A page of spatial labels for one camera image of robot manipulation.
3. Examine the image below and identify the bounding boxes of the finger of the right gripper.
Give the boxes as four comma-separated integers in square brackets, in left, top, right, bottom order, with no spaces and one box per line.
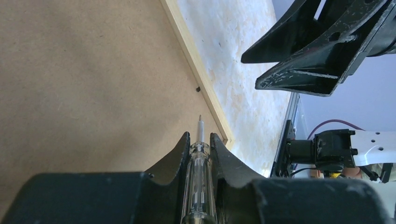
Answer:
[241,0,353,63]

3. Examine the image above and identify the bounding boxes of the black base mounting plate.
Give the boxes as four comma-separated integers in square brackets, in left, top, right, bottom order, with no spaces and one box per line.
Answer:
[270,119,295,178]

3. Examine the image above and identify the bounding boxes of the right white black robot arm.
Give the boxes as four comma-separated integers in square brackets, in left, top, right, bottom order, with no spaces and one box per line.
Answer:
[241,0,396,183]

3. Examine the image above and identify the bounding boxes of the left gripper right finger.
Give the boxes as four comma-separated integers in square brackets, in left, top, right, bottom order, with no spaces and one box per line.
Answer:
[210,133,391,224]

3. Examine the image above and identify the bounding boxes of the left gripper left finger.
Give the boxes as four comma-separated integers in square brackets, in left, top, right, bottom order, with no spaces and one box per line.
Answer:
[2,132,191,224]

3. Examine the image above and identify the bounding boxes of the aluminium front rail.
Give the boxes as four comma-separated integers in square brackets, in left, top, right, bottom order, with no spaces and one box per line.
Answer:
[286,92,309,140]

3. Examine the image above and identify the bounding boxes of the wooden picture frame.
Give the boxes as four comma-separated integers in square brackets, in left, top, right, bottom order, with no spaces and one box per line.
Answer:
[0,0,219,215]

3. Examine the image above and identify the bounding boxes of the clear handle screwdriver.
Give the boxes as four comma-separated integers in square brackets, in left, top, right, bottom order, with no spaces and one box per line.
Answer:
[180,116,217,224]

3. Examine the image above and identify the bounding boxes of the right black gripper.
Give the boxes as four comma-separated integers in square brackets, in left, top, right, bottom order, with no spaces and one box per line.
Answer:
[255,0,396,97]

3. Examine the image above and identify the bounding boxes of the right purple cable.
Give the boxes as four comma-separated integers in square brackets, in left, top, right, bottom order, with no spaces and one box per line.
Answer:
[307,119,366,140]

